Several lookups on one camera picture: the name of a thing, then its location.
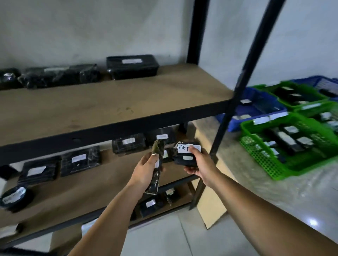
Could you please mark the boxy black wrapped parcel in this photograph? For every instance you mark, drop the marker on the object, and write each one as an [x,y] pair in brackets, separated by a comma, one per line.
[132,67]

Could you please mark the person's right forearm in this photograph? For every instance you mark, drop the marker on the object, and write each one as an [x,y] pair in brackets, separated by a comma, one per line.
[264,219]

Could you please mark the long black wrapped parcel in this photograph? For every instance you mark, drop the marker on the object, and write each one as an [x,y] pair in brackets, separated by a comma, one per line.
[59,76]

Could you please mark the person's left hand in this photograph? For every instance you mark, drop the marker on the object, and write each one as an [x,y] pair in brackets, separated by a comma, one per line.
[144,172]

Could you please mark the brown cardboard sheet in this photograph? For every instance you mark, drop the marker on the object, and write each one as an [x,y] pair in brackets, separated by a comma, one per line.
[210,200]

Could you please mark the large green plastic basket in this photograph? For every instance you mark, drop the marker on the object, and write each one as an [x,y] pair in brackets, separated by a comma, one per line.
[290,164]

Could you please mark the small black wrapped parcel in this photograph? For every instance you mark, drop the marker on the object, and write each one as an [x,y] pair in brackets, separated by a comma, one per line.
[171,195]
[168,155]

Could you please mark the blue plastic basket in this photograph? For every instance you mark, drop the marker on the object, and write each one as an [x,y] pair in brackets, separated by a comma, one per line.
[260,106]
[320,83]

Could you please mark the white paper sheet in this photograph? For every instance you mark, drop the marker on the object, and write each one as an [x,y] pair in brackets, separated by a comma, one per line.
[88,226]

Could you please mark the person's right hand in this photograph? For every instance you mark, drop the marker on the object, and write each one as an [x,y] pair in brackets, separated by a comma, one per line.
[207,168]

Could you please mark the black parcel with handwritten label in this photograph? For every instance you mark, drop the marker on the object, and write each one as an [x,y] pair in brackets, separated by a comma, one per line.
[183,155]

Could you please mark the wooden shelf board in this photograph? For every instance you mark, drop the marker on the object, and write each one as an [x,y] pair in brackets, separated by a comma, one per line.
[100,102]
[87,190]

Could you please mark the black metal shelving rack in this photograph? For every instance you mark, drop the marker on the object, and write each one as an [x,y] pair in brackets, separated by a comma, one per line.
[126,126]

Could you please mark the white paper basket label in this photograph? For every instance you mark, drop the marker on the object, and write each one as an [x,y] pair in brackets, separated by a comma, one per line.
[311,106]
[269,118]

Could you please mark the round black wrapped parcel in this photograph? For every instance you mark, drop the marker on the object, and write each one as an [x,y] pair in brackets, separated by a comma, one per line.
[15,197]

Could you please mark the person's left forearm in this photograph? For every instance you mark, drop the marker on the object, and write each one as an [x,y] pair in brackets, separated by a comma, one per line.
[111,221]

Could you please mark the pile of black parcels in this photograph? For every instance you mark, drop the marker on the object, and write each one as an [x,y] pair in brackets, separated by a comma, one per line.
[289,141]

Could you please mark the person's right thumb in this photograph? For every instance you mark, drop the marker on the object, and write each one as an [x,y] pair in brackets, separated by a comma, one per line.
[195,152]

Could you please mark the slim black parcel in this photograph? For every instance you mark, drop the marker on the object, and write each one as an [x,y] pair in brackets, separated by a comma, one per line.
[158,147]

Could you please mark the person's left fingers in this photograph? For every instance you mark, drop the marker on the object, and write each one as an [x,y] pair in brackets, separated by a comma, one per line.
[154,161]

